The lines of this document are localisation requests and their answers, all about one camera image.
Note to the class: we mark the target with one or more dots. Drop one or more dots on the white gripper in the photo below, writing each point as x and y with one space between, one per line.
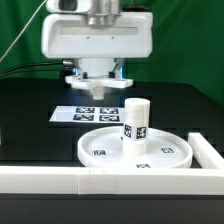
69 36

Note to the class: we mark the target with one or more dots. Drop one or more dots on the white cross-shaped table base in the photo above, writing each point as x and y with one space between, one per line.
97 85

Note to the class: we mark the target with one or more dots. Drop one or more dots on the white round table top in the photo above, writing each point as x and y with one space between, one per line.
104 148

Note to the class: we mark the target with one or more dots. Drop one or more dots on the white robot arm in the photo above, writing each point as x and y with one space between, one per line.
102 13

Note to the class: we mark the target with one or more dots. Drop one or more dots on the white marker sheet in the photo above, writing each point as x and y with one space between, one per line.
84 114

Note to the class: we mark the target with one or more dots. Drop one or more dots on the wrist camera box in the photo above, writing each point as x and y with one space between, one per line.
69 6

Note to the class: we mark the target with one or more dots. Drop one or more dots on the white L-shaped fence wall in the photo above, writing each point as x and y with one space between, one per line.
207 179

